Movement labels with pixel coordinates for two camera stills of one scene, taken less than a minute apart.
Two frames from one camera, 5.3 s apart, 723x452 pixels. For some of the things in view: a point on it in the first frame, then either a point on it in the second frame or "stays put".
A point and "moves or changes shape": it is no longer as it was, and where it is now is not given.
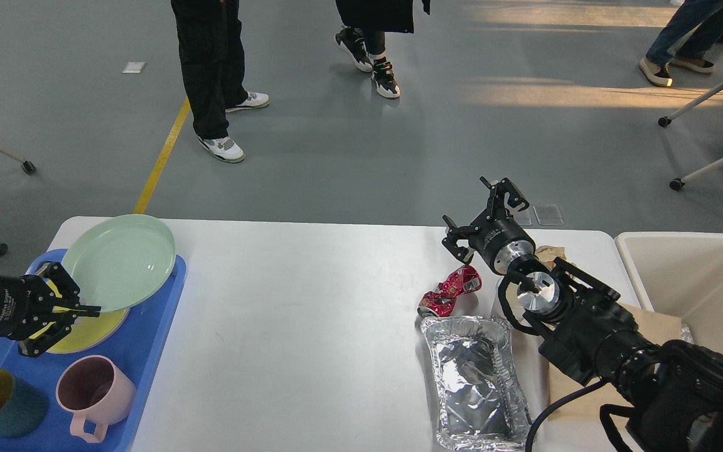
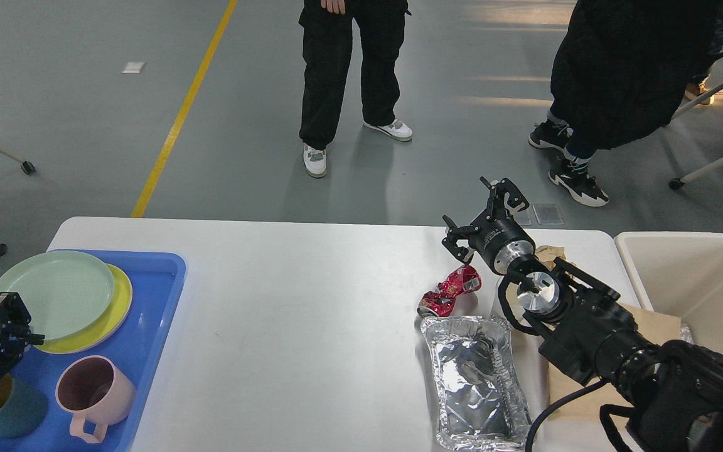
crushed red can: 440,302 stays put
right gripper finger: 496,209 stays put
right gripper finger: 454,233 stays put
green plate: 118,261 moves or changes shape
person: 365,22 -> 620,68
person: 210,44 -> 380,27
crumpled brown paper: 547,253 stays put
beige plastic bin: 713,282 stays put
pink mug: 90,387 stays put
